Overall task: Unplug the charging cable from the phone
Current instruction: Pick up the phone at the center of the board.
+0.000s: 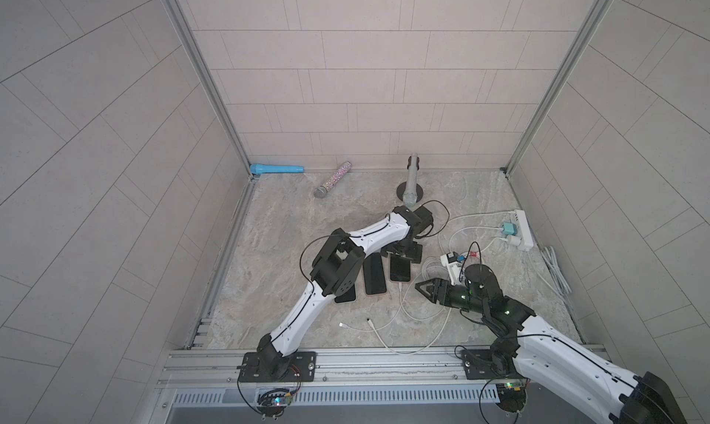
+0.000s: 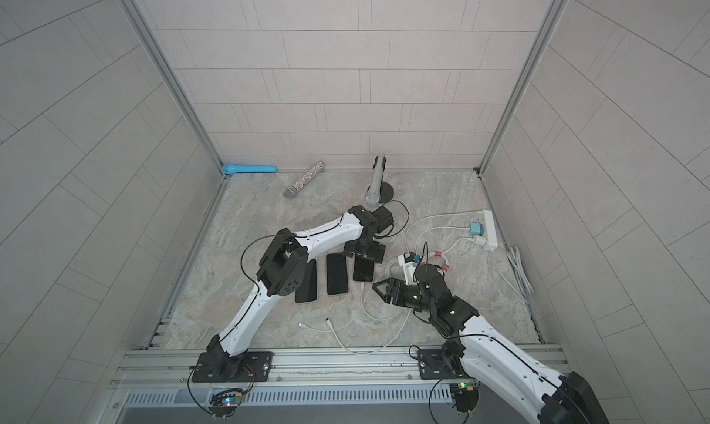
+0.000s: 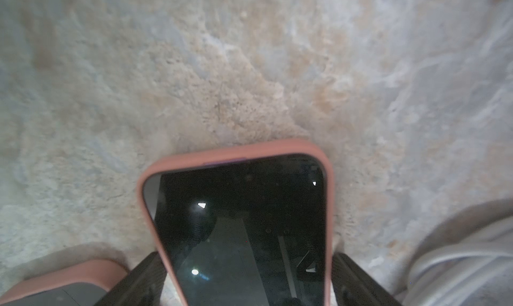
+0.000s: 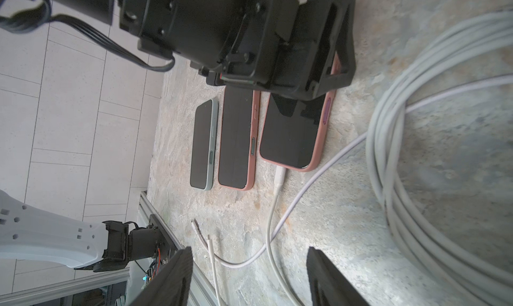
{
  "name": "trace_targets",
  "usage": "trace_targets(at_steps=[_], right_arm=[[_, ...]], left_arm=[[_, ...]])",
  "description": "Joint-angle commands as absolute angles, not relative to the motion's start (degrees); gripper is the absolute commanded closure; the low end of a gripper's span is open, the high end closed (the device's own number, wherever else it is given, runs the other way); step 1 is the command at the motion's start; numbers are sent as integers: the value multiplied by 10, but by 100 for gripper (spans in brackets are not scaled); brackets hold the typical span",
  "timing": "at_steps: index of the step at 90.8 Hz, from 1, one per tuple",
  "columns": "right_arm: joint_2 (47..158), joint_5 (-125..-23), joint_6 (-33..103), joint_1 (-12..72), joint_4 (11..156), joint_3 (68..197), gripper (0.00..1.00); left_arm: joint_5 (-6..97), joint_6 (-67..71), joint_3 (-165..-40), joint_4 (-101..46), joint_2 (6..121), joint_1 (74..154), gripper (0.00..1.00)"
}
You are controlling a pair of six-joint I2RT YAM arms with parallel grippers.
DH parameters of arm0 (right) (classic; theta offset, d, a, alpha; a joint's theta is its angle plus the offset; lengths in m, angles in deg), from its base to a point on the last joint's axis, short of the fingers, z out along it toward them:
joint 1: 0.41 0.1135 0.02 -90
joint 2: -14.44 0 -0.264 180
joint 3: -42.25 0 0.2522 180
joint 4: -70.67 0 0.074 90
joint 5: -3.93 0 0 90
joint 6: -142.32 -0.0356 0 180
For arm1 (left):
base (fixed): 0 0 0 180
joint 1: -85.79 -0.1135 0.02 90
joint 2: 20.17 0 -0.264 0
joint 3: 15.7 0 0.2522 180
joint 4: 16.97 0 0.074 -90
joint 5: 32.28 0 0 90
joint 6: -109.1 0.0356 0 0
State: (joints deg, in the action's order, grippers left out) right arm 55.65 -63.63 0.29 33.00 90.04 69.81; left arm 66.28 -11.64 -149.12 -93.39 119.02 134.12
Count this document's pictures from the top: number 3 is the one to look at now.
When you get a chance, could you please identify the white cable of phone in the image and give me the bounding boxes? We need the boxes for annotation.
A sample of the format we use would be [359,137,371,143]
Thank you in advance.
[394,215,513,306]

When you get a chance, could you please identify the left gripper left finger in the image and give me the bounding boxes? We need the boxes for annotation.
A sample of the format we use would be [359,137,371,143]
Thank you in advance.
[95,251,167,306]

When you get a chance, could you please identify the black phone pink case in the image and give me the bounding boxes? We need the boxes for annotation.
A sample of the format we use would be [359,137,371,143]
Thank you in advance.
[136,139,335,305]
[1,259,128,305]

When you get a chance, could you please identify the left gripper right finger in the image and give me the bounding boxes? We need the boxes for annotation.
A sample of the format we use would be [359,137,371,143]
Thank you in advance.
[331,252,401,306]

